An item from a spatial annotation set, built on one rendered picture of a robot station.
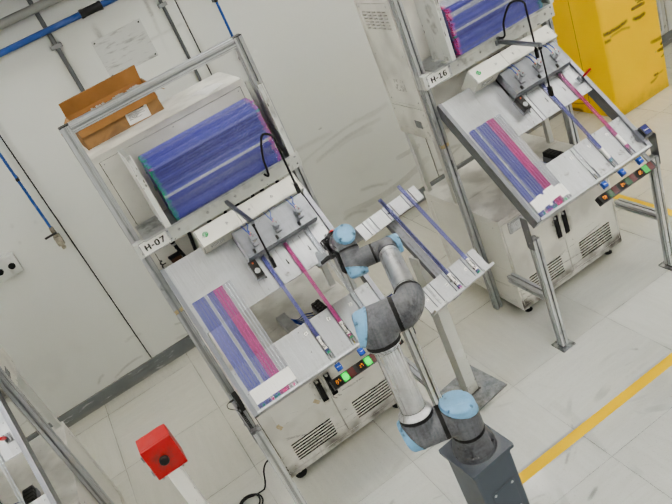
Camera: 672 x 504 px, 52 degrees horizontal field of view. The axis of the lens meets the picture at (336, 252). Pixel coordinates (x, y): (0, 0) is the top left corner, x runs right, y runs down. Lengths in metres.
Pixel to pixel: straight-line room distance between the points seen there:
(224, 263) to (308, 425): 0.88
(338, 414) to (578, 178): 1.54
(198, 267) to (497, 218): 1.45
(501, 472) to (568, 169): 1.45
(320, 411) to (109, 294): 1.78
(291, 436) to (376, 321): 1.28
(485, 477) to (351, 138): 2.87
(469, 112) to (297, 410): 1.57
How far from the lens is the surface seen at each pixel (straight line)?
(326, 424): 3.34
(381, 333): 2.13
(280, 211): 2.92
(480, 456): 2.43
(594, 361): 3.47
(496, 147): 3.25
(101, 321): 4.58
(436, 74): 3.26
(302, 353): 2.80
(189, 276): 2.91
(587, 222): 3.83
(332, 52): 4.64
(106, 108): 2.76
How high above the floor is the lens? 2.38
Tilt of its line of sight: 29 degrees down
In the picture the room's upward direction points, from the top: 25 degrees counter-clockwise
